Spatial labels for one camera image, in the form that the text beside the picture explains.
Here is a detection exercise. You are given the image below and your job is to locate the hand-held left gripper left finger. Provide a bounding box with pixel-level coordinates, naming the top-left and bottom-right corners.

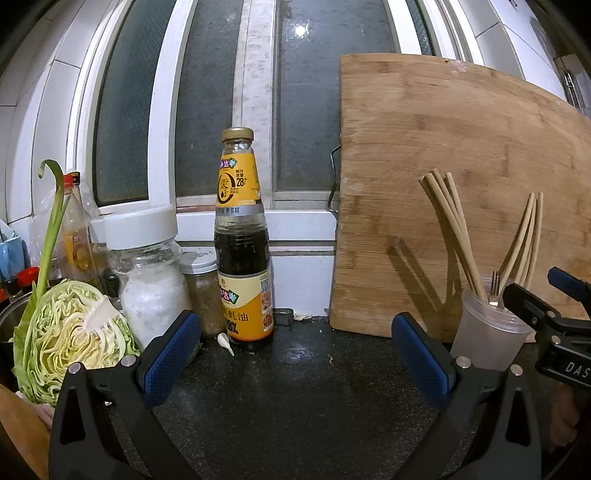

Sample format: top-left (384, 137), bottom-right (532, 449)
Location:
top-left (48, 310), bottom-right (201, 480)

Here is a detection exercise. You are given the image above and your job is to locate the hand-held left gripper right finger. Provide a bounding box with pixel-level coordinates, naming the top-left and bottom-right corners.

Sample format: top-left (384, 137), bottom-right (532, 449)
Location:
top-left (392, 312), bottom-right (541, 480)

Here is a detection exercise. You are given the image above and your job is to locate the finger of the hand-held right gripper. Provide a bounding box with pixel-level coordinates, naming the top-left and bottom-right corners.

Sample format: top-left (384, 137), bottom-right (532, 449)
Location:
top-left (502, 283), bottom-right (572, 343)
top-left (547, 267), bottom-right (591, 320)

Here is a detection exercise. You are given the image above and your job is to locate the metal fork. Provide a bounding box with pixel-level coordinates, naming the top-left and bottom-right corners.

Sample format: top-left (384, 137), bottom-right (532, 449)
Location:
top-left (489, 271), bottom-right (505, 309)

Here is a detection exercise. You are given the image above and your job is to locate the translucent plastic cup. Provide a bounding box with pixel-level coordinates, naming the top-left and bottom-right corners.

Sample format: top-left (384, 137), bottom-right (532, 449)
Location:
top-left (450, 274), bottom-right (534, 372)

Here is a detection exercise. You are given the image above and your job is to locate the bunch of bamboo chopsticks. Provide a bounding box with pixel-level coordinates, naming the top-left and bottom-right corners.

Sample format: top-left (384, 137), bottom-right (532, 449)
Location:
top-left (419, 169), bottom-right (544, 303)

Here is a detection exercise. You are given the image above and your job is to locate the person's right hand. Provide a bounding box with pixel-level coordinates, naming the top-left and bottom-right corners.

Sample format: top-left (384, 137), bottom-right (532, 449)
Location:
top-left (554, 385), bottom-right (581, 448)

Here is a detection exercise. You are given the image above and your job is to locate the small spice jar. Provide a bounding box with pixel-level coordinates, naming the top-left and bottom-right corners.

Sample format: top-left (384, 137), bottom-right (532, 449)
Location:
top-left (179, 253), bottom-right (227, 337)

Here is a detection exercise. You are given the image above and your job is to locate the salt jar white lid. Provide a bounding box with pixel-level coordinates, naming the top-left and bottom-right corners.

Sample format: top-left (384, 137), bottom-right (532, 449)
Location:
top-left (104, 205), bottom-right (185, 352)

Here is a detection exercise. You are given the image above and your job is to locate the halved green cabbage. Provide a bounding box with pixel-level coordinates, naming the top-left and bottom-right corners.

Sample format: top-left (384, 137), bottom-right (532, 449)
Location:
top-left (11, 279), bottom-right (140, 408)

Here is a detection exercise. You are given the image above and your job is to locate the dark sauce bottle yellow label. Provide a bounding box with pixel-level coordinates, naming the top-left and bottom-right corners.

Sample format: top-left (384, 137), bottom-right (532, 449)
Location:
top-left (213, 128), bottom-right (275, 350)

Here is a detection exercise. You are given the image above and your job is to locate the oil bottle red cap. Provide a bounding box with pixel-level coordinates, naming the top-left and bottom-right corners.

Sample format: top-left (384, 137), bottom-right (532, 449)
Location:
top-left (59, 172), bottom-right (101, 289)

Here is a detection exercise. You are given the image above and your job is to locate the metal pot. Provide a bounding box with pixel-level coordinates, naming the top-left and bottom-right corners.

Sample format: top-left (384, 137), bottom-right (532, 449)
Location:
top-left (0, 299), bottom-right (34, 344)

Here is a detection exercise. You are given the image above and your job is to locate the orange wooden board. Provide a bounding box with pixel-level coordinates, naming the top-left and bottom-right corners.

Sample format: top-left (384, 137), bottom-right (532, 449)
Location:
top-left (0, 385), bottom-right (50, 480)

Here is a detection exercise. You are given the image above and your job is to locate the green onion stalk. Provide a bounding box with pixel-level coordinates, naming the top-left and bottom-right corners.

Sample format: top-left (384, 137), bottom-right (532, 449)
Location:
top-left (36, 159), bottom-right (66, 298)

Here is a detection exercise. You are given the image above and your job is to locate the blue cup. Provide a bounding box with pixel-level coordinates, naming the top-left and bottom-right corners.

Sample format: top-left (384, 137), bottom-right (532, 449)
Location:
top-left (0, 233), bottom-right (29, 283)

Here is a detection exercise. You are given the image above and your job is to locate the clear plastic bag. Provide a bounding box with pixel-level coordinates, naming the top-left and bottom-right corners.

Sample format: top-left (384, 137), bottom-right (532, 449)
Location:
top-left (28, 182), bottom-right (70, 236)

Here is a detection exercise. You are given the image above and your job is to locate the wooden cutting board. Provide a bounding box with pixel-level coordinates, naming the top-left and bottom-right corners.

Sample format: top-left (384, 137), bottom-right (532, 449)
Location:
top-left (330, 53), bottom-right (591, 344)

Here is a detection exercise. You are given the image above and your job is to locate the frosted glass window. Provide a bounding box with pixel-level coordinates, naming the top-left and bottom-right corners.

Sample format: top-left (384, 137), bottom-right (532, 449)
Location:
top-left (69, 0), bottom-right (444, 217)

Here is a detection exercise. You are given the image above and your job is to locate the metal wall rack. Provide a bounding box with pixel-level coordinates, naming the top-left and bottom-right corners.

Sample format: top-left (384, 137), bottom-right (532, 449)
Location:
top-left (553, 54), bottom-right (591, 118)

